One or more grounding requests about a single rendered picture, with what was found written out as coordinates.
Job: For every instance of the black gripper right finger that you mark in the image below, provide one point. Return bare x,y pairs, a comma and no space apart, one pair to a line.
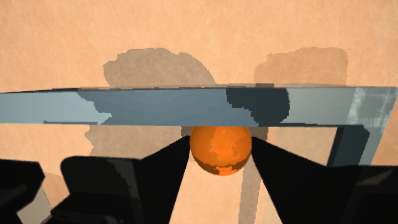
306,192

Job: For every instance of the low clear walls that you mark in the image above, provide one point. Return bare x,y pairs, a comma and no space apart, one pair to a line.
309,142

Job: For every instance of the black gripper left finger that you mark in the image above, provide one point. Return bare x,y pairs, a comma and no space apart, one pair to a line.
151,183

